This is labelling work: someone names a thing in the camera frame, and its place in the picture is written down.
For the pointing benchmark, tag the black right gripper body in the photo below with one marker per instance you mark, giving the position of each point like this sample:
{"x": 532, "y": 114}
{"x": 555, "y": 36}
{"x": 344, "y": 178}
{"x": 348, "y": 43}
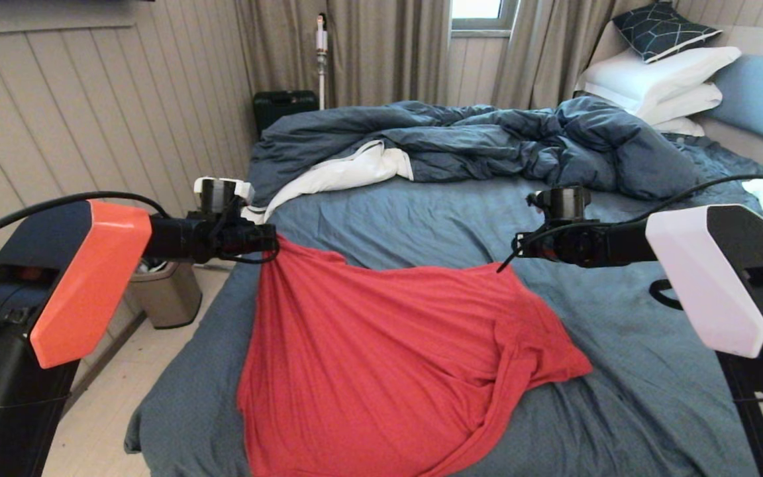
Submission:
{"x": 573, "y": 244}

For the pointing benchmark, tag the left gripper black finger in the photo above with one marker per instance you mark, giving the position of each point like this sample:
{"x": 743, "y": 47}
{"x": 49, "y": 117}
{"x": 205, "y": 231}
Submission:
{"x": 269, "y": 246}
{"x": 269, "y": 232}

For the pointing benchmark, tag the grey framed window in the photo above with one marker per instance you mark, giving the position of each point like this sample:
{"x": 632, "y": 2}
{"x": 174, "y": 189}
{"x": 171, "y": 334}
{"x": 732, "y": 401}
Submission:
{"x": 477, "y": 13}

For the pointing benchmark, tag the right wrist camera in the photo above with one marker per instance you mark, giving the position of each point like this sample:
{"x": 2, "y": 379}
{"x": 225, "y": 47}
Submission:
{"x": 560, "y": 202}

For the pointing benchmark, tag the dark patterned cushion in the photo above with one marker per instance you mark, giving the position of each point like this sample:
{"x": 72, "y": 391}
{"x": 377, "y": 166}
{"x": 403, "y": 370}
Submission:
{"x": 660, "y": 32}

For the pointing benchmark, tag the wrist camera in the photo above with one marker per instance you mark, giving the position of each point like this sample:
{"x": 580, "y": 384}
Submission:
{"x": 219, "y": 192}
{"x": 560, "y": 202}

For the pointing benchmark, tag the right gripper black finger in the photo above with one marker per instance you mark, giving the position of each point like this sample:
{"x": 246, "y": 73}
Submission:
{"x": 522, "y": 244}
{"x": 512, "y": 260}

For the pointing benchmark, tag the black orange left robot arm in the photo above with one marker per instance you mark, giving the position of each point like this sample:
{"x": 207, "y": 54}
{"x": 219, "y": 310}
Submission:
{"x": 57, "y": 298}

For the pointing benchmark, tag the red t-shirt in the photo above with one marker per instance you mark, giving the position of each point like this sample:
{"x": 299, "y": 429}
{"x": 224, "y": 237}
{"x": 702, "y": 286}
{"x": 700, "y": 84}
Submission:
{"x": 388, "y": 371}

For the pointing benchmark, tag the bronze trash bin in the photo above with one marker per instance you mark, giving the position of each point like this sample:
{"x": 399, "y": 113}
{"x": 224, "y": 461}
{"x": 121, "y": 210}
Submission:
{"x": 169, "y": 298}

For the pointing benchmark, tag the white bed linen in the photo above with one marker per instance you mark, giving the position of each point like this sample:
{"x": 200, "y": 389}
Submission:
{"x": 342, "y": 173}

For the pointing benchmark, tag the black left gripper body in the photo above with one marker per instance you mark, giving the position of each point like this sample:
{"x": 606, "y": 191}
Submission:
{"x": 236, "y": 237}

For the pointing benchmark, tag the white stick vacuum cleaner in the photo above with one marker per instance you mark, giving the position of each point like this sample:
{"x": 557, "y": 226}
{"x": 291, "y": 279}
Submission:
{"x": 321, "y": 63}

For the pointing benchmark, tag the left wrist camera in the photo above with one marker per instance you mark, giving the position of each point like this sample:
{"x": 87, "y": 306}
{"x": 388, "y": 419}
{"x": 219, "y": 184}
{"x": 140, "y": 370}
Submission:
{"x": 219, "y": 192}

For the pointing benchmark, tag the dark blue crumpled duvet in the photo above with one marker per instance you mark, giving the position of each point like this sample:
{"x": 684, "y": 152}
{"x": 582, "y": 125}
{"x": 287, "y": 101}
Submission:
{"x": 487, "y": 142}

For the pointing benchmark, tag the black hard case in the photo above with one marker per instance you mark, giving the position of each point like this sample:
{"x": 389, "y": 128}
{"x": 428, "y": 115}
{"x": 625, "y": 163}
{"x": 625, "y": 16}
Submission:
{"x": 282, "y": 107}

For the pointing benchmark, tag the large white pillow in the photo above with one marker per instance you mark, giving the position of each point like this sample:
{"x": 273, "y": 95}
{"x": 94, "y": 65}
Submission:
{"x": 650, "y": 78}

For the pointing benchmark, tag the beige curtain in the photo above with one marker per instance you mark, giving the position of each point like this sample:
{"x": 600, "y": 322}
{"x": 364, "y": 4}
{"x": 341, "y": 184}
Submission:
{"x": 554, "y": 50}
{"x": 368, "y": 50}

